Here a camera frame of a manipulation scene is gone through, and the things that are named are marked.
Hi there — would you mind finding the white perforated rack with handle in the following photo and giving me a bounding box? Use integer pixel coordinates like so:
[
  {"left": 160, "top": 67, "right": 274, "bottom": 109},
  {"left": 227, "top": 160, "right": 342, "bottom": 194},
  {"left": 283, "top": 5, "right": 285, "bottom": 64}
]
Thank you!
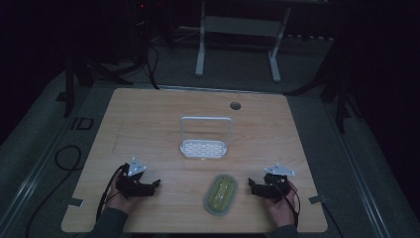
[{"left": 179, "top": 115, "right": 234, "bottom": 161}]

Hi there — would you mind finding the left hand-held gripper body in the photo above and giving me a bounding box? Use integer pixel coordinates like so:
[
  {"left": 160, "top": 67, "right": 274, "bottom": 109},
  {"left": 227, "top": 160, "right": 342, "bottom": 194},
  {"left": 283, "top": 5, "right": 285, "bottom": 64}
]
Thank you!
[{"left": 115, "top": 158, "right": 149, "bottom": 199}]

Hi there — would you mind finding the person's right hand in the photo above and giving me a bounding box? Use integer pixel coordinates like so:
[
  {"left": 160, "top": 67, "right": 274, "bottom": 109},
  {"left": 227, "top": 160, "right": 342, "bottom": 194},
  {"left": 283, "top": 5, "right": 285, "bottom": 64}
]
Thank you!
[{"left": 262, "top": 179, "right": 300, "bottom": 229}]

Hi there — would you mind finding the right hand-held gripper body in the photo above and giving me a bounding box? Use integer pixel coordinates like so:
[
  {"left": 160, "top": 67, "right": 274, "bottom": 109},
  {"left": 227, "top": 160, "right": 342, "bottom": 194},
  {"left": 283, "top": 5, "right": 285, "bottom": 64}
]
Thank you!
[{"left": 262, "top": 163, "right": 297, "bottom": 203}]

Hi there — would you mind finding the white metal stand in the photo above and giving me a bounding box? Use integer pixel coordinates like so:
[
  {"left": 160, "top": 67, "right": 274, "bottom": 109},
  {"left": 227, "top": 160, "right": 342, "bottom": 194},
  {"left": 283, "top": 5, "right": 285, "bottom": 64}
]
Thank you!
[{"left": 194, "top": 0, "right": 293, "bottom": 84}]

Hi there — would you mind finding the left hand-held gripper cable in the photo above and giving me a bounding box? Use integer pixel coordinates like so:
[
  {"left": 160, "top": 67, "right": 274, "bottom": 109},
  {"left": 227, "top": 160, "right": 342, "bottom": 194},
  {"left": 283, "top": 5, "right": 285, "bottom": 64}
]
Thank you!
[{"left": 95, "top": 163, "right": 128, "bottom": 223}]

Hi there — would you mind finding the right hand-held gripper cable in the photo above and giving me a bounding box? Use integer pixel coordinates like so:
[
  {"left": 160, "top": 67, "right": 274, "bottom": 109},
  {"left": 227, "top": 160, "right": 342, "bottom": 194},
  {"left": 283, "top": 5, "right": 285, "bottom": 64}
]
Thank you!
[{"left": 279, "top": 184, "right": 302, "bottom": 228}]

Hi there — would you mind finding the person's left hand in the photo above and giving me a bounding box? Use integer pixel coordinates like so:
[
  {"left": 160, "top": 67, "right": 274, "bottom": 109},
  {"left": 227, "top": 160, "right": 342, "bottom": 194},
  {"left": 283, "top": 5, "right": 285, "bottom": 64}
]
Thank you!
[{"left": 105, "top": 179, "right": 140, "bottom": 216}]

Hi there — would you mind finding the black tripod stand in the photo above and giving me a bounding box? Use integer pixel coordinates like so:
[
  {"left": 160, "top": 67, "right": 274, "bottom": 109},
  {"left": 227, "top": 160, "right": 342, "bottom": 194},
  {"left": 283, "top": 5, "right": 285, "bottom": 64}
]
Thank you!
[
  {"left": 61, "top": 54, "right": 135, "bottom": 119},
  {"left": 282, "top": 63, "right": 360, "bottom": 135}
]

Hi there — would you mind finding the green oval lidded container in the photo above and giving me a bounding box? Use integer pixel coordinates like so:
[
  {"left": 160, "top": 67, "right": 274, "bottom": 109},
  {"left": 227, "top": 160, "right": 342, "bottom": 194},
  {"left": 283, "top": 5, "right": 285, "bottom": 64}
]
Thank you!
[{"left": 203, "top": 174, "right": 240, "bottom": 218}]

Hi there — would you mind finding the black floor cable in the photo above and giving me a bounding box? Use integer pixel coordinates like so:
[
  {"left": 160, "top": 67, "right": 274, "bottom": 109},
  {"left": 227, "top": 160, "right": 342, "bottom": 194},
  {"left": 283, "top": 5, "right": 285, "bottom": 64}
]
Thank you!
[{"left": 25, "top": 144, "right": 84, "bottom": 238}]

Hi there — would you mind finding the black hanging cable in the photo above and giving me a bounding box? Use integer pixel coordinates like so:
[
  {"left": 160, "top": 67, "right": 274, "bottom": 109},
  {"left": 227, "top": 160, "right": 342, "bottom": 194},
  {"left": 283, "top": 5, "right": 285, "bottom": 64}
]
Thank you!
[{"left": 144, "top": 41, "right": 162, "bottom": 91}]

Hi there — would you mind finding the hand-held gripper cable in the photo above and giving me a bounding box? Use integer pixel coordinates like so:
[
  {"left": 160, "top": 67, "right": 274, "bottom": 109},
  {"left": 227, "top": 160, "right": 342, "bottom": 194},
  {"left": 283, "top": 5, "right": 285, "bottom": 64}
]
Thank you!
[
  {"left": 279, "top": 184, "right": 302, "bottom": 228},
  {"left": 95, "top": 163, "right": 128, "bottom": 223}
]

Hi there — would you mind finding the grey tape strip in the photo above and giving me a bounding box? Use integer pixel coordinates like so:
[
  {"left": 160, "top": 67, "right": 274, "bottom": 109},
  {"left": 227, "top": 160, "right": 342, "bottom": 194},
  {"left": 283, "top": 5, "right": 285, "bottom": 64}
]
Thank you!
[
  {"left": 308, "top": 194, "right": 328, "bottom": 205},
  {"left": 66, "top": 196, "right": 84, "bottom": 208}
]

